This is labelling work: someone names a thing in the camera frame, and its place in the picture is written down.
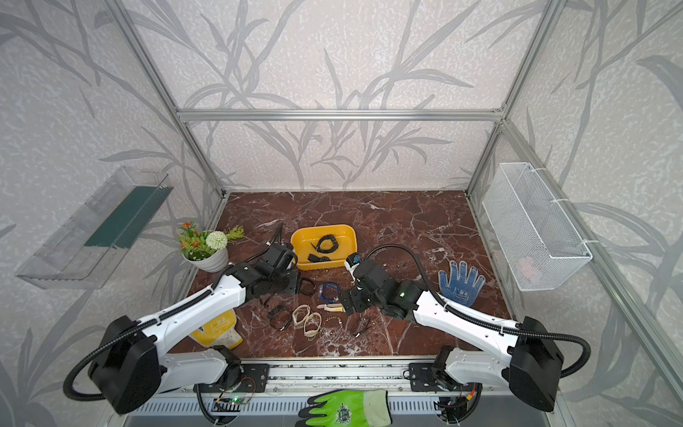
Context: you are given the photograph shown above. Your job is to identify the aluminium frame post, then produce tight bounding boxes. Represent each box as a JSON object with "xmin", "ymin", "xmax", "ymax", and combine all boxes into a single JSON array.
[{"xmin": 103, "ymin": 0, "xmax": 226, "ymax": 197}]

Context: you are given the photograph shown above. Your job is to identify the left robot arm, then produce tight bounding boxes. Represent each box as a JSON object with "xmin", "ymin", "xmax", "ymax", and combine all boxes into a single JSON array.
[{"xmin": 62, "ymin": 225, "xmax": 301, "ymax": 415}]

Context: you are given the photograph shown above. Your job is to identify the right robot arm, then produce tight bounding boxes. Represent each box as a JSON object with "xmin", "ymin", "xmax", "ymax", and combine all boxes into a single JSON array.
[{"xmin": 340, "ymin": 253, "xmax": 592, "ymax": 412}]

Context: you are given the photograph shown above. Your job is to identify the potted artificial flower plant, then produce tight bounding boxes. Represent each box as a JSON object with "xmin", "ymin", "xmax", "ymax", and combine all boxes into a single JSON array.
[{"xmin": 178, "ymin": 222, "xmax": 245, "ymax": 273}]

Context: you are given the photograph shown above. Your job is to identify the yellow plastic storage box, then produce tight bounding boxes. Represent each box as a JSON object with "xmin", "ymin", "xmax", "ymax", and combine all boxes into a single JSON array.
[{"xmin": 290, "ymin": 224, "xmax": 358, "ymax": 270}]

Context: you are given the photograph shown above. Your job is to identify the blue dotted work glove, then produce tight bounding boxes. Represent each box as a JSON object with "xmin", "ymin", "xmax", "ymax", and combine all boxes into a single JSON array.
[{"xmin": 439, "ymin": 261, "xmax": 487, "ymax": 307}]

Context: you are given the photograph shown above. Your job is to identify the black band watch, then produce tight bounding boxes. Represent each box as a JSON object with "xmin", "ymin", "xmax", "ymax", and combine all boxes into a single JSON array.
[{"xmin": 267, "ymin": 304, "xmax": 293, "ymax": 332}]

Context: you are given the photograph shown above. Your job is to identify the green work glove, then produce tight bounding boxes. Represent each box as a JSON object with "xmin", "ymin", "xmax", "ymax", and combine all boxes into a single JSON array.
[{"xmin": 295, "ymin": 389, "xmax": 392, "ymax": 427}]

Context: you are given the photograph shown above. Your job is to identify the chunky black watch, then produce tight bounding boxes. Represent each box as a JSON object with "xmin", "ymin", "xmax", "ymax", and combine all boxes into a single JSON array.
[{"xmin": 308, "ymin": 254, "xmax": 331, "ymax": 263}]

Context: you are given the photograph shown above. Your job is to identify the white wire mesh basket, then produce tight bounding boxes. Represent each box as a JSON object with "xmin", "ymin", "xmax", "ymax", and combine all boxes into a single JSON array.
[{"xmin": 482, "ymin": 162, "xmax": 592, "ymax": 292}]

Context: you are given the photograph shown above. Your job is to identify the blue translucent watch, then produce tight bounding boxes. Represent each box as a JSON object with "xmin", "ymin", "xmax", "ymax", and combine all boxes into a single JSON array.
[{"xmin": 318, "ymin": 283, "xmax": 341, "ymax": 304}]

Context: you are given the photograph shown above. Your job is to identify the silver chain bracelet watch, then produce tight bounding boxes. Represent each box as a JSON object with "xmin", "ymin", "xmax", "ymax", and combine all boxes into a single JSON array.
[{"xmin": 321, "ymin": 317, "xmax": 344, "ymax": 336}]

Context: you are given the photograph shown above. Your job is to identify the horizontal aluminium frame bar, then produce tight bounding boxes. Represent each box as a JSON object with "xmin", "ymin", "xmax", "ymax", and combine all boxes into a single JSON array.
[{"xmin": 177, "ymin": 109, "xmax": 503, "ymax": 122}]

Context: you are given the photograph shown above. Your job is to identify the clear acrylic wall shelf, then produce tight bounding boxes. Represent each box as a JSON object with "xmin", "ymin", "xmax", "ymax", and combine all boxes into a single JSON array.
[{"xmin": 16, "ymin": 167, "xmax": 174, "ymax": 290}]

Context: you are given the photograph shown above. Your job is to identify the yellow work glove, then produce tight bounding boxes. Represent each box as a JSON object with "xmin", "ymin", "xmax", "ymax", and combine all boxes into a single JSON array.
[{"xmin": 190, "ymin": 310, "xmax": 243, "ymax": 350}]

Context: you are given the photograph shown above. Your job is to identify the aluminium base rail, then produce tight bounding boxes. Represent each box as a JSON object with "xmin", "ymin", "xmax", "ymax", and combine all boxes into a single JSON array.
[{"xmin": 143, "ymin": 356, "xmax": 561, "ymax": 399}]

